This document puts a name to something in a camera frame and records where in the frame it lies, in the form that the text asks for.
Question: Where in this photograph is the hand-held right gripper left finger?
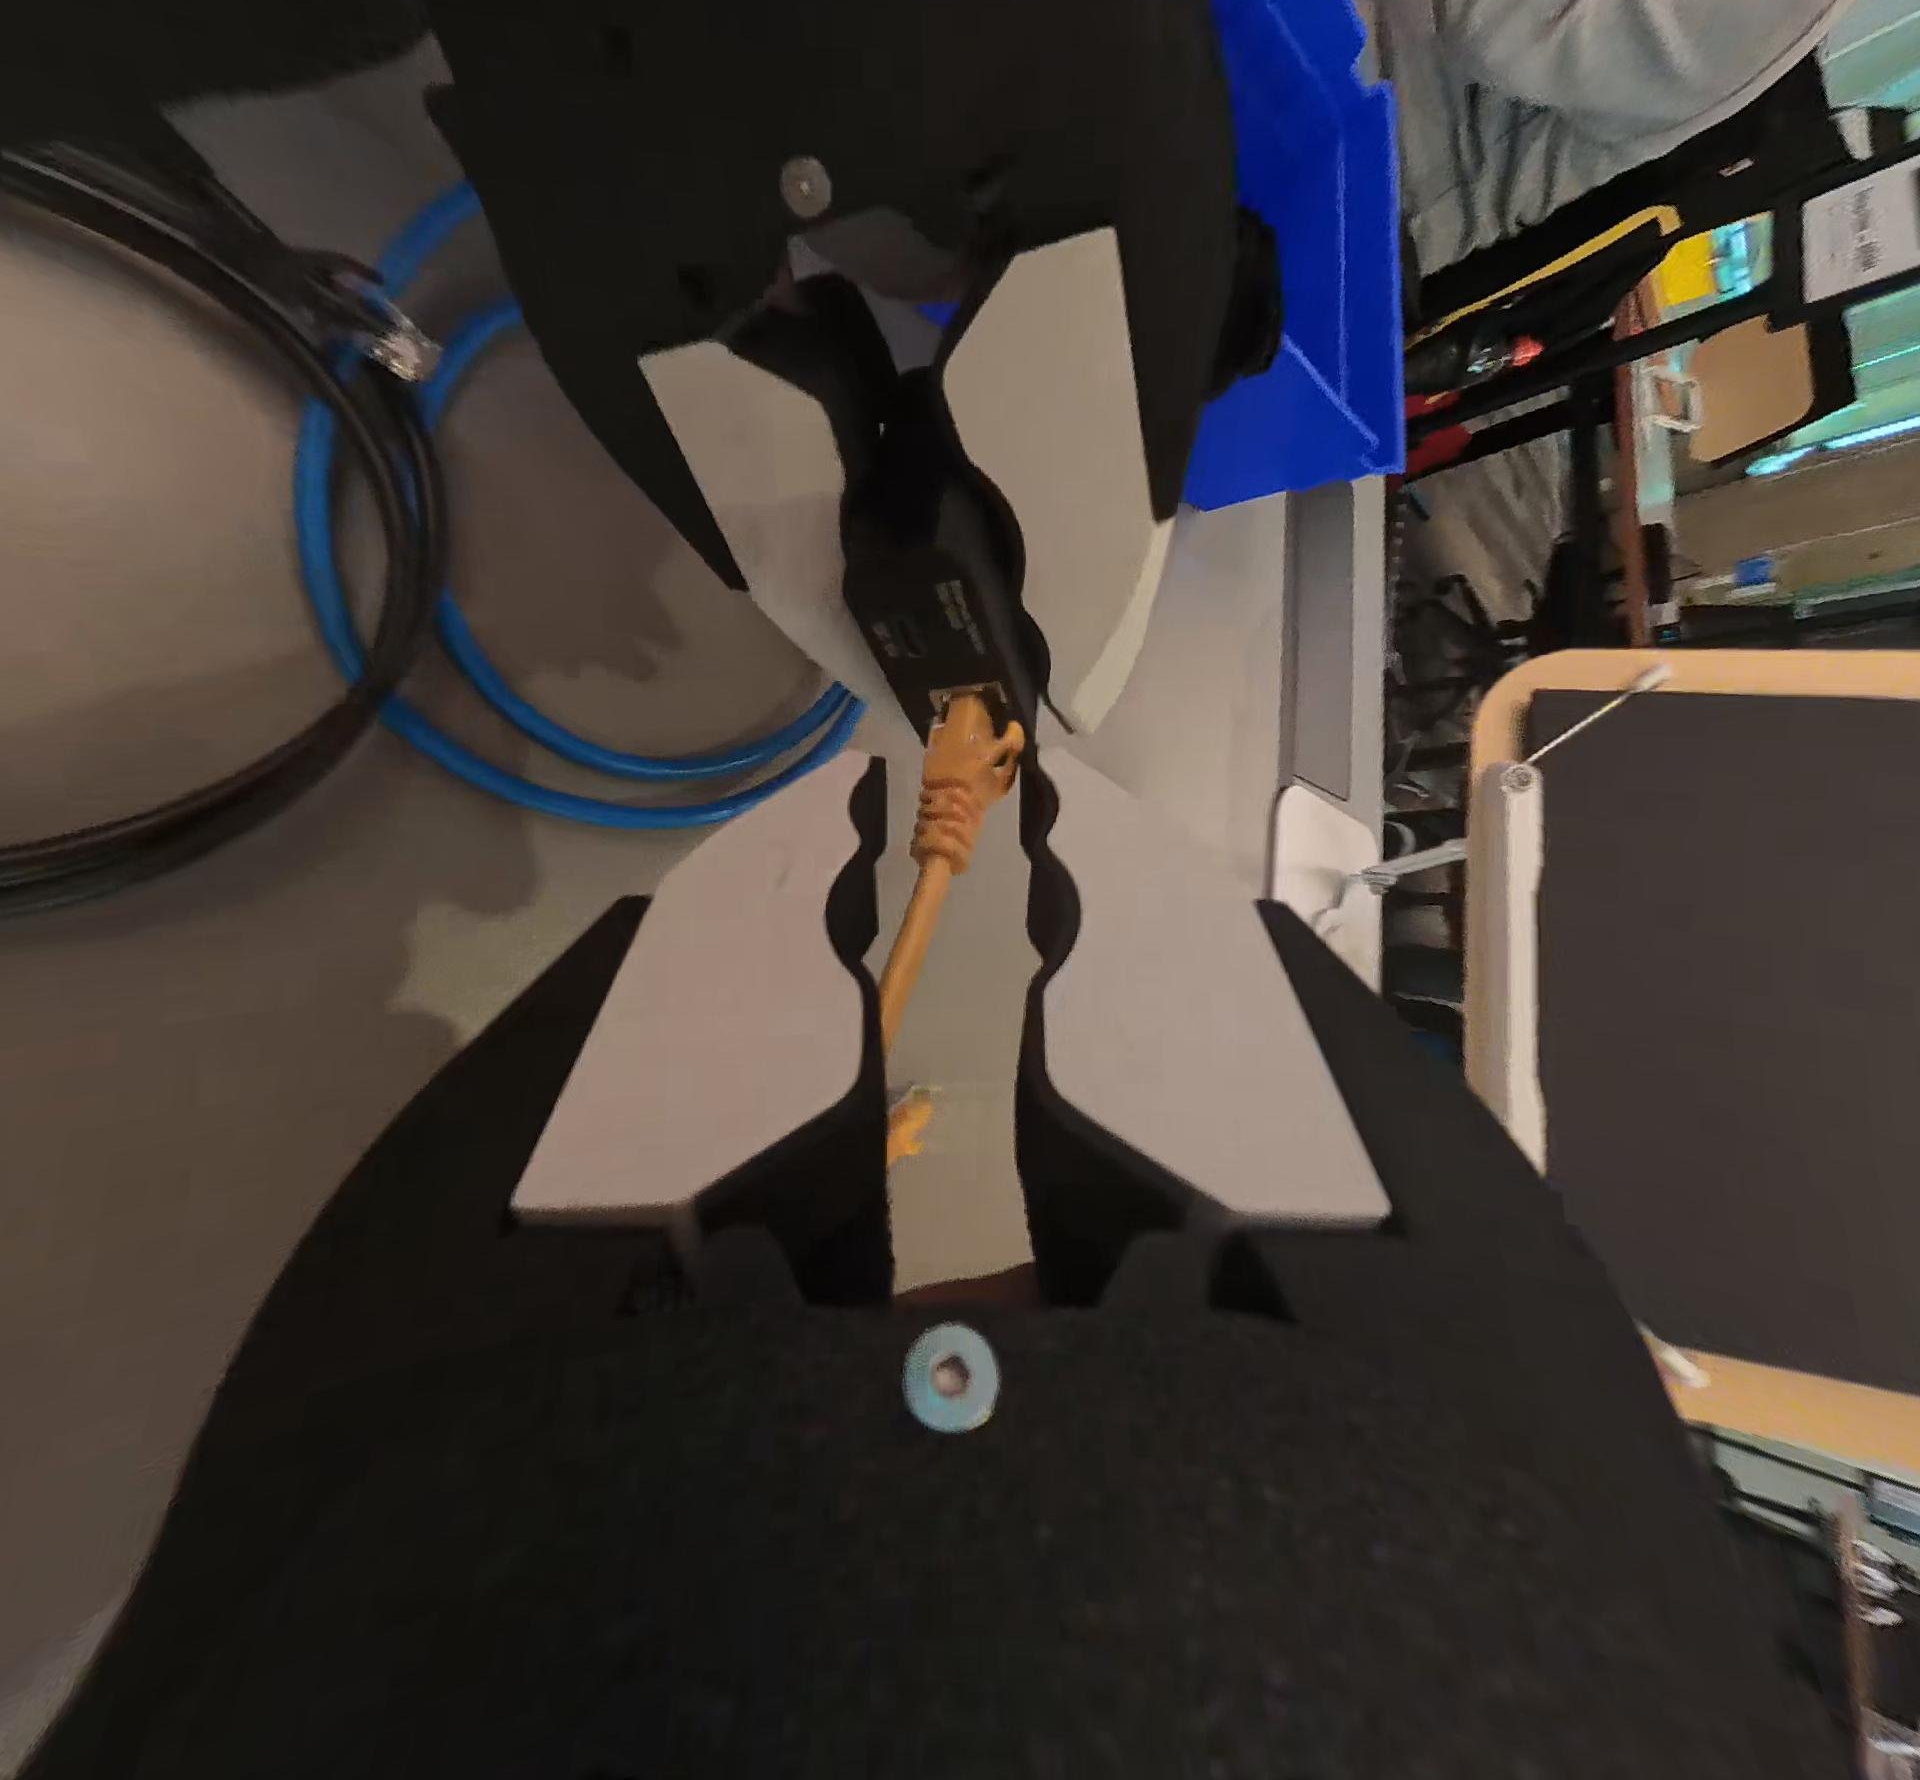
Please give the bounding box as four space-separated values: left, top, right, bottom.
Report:
510 754 900 1311

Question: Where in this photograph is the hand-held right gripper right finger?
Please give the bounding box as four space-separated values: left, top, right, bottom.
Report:
1014 744 1395 1311

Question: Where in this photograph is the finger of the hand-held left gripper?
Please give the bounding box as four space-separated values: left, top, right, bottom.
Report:
938 226 1181 740
636 341 877 683

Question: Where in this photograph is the black ethernet adapter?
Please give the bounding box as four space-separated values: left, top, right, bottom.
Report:
836 371 1053 750

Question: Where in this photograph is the blue plastic bin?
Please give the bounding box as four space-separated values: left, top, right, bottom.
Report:
1185 0 1412 519

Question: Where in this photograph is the orange ethernet cable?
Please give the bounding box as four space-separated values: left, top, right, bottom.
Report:
875 684 1033 1171

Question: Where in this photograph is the black ethernet cable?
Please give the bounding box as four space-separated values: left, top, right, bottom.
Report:
0 145 448 913

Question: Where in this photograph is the blue ethernet cable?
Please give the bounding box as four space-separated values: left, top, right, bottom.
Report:
292 183 870 833

